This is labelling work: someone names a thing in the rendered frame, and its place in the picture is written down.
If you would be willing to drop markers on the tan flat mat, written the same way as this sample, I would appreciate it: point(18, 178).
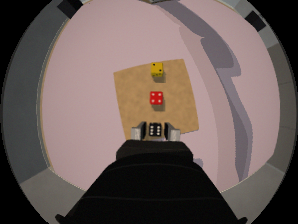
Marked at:
point(133, 86)

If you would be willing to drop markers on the yellow die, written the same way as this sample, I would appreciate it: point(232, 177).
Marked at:
point(157, 69)

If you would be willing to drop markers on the red die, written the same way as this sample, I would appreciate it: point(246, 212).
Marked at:
point(156, 98)

